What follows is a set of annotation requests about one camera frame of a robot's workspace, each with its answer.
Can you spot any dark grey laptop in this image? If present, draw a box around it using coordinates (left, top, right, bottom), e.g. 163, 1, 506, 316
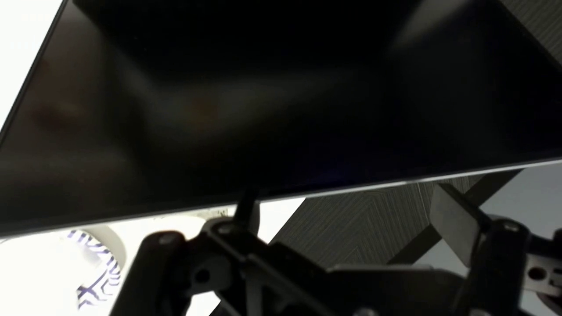
0, 0, 562, 238

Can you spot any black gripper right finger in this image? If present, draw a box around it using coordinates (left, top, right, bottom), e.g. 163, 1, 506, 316
429, 180, 534, 316

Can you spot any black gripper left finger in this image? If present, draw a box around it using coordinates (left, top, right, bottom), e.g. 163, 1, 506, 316
109, 187, 330, 316

